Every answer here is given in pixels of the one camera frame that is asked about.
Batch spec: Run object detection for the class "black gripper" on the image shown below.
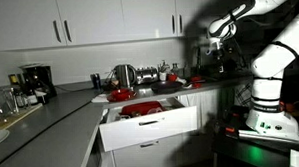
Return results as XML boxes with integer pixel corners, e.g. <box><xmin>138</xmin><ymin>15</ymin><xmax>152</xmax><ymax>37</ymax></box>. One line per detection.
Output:
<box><xmin>211</xmin><ymin>47</ymin><xmax>228</xmax><ymax>74</ymax></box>

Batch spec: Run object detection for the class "white cloth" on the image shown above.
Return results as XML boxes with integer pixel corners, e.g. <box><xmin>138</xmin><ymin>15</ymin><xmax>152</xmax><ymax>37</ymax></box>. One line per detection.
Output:
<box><xmin>175</xmin><ymin>76</ymin><xmax>193</xmax><ymax>91</ymax></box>

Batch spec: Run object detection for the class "dark plate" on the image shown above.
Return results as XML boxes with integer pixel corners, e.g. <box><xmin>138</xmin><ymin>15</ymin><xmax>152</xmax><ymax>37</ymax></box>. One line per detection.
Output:
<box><xmin>149</xmin><ymin>79</ymin><xmax>185</xmax><ymax>95</ymax></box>

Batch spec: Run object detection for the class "sink faucet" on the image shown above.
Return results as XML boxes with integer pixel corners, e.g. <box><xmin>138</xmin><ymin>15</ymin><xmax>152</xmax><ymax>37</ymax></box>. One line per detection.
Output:
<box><xmin>194</xmin><ymin>46</ymin><xmax>203</xmax><ymax>73</ymax></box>

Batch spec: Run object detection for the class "small red cup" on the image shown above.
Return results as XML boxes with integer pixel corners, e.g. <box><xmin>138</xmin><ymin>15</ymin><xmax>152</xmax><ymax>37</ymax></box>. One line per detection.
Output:
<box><xmin>189</xmin><ymin>76</ymin><xmax>204</xmax><ymax>89</ymax></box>

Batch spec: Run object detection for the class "checkered towel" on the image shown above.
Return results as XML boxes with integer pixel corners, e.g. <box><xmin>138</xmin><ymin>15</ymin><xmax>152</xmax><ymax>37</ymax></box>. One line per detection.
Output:
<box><xmin>234</xmin><ymin>83</ymin><xmax>254</xmax><ymax>109</ymax></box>

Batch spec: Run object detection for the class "white curtain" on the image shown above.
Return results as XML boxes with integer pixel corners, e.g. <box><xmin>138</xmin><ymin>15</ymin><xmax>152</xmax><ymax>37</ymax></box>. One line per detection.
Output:
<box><xmin>178</xmin><ymin>89</ymin><xmax>225</xmax><ymax>130</ymax></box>

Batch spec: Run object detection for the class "glass jar with lid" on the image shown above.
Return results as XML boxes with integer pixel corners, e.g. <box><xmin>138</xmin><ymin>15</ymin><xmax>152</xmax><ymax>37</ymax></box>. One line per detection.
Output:
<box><xmin>170</xmin><ymin>62</ymin><xmax>184</xmax><ymax>77</ymax></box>

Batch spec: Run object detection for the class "red mug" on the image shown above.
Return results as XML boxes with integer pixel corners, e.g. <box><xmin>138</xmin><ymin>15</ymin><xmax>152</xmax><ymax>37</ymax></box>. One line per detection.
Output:
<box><xmin>167</xmin><ymin>73</ymin><xmax>178</xmax><ymax>83</ymax></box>

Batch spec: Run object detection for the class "black control box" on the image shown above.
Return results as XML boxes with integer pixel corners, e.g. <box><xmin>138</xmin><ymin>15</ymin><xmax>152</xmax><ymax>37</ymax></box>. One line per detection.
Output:
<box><xmin>216</xmin><ymin>104</ymin><xmax>260</xmax><ymax>142</ymax></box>

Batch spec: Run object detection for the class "black utensil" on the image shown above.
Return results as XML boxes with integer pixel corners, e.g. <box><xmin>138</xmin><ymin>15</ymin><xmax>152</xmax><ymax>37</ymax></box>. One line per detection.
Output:
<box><xmin>158</xmin><ymin>59</ymin><xmax>170</xmax><ymax>74</ymax></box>

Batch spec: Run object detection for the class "white mug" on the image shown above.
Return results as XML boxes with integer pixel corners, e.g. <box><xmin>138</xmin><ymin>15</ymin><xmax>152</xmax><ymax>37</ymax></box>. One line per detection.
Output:
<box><xmin>158</xmin><ymin>71</ymin><xmax>168</xmax><ymax>82</ymax></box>

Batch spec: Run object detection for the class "shadowed white cabinet door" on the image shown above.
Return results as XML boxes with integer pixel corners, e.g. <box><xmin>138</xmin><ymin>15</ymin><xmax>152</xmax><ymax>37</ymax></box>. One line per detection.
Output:
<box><xmin>175</xmin><ymin>0</ymin><xmax>222</xmax><ymax>39</ymax></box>

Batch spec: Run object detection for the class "chrome toaster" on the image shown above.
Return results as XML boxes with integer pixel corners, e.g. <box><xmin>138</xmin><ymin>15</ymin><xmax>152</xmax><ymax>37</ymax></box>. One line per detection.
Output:
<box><xmin>134</xmin><ymin>66</ymin><xmax>160</xmax><ymax>86</ymax></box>

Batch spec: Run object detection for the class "black robot cart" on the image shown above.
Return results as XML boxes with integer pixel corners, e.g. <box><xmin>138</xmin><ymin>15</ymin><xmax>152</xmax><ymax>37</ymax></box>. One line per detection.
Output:
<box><xmin>209</xmin><ymin>102</ymin><xmax>299</xmax><ymax>167</ymax></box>

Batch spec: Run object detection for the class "open white drawer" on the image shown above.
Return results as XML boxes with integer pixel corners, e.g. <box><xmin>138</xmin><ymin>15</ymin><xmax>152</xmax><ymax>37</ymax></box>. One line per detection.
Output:
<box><xmin>97</xmin><ymin>96</ymin><xmax>200</xmax><ymax>153</ymax></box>

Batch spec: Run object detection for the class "steel electric kettle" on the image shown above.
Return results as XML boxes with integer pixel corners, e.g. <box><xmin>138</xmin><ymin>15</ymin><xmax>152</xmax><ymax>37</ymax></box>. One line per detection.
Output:
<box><xmin>113</xmin><ymin>63</ymin><xmax>138</xmax><ymax>89</ymax></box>

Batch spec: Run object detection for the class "red bowl on counter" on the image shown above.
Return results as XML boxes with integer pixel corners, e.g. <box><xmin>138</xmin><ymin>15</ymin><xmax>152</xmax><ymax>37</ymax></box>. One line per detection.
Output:
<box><xmin>106</xmin><ymin>90</ymin><xmax>138</xmax><ymax>103</ymax></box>

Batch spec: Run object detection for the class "small brown jar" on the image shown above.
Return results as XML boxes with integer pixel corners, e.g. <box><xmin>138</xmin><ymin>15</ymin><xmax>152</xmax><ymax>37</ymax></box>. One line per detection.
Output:
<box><xmin>107</xmin><ymin>78</ymin><xmax>121</xmax><ymax>91</ymax></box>

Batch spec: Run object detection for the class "closed white drawer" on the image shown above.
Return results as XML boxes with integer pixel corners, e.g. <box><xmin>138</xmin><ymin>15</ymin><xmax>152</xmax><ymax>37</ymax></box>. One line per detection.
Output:
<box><xmin>109</xmin><ymin>131</ymin><xmax>193</xmax><ymax>167</ymax></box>

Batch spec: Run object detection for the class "white napkin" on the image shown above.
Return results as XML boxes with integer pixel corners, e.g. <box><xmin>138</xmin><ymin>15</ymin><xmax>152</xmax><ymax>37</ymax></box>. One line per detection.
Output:
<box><xmin>90</xmin><ymin>93</ymin><xmax>110</xmax><ymax>105</ymax></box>

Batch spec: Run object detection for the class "black coffee maker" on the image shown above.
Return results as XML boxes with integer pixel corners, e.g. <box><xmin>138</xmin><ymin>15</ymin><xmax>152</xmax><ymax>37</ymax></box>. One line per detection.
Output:
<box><xmin>18</xmin><ymin>62</ymin><xmax>58</xmax><ymax>106</ymax></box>

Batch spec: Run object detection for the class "dark wine bottle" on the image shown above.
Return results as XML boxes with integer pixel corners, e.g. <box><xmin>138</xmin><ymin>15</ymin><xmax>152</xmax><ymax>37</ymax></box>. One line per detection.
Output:
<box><xmin>22</xmin><ymin>71</ymin><xmax>39</xmax><ymax>106</ymax></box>

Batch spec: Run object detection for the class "slim dark bottle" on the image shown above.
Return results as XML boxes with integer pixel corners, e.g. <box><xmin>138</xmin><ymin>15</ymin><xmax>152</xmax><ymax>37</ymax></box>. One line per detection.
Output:
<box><xmin>17</xmin><ymin>73</ymin><xmax>29</xmax><ymax>107</ymax></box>

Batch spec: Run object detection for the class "wooden cutting board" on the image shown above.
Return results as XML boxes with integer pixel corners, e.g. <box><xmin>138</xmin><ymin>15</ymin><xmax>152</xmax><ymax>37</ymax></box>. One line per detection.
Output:
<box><xmin>0</xmin><ymin>102</ymin><xmax>45</xmax><ymax>131</ymax></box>

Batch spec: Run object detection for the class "wide white cabinet door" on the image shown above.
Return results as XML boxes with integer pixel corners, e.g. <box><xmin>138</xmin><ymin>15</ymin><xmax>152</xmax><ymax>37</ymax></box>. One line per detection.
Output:
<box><xmin>0</xmin><ymin>0</ymin><xmax>68</xmax><ymax>53</ymax></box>

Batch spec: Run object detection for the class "bottle with yellow cap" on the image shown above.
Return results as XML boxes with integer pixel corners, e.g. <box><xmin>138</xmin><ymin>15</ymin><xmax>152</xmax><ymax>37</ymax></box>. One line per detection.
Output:
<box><xmin>7</xmin><ymin>73</ymin><xmax>24</xmax><ymax>109</ymax></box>

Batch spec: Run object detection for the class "black cabinet handle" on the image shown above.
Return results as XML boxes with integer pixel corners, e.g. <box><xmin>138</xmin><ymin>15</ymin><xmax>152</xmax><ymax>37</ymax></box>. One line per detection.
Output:
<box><xmin>52</xmin><ymin>20</ymin><xmax>62</xmax><ymax>44</ymax></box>
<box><xmin>63</xmin><ymin>19</ymin><xmax>73</xmax><ymax>43</ymax></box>
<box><xmin>178</xmin><ymin>13</ymin><xmax>184</xmax><ymax>35</ymax></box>
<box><xmin>171</xmin><ymin>14</ymin><xmax>177</xmax><ymax>36</ymax></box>

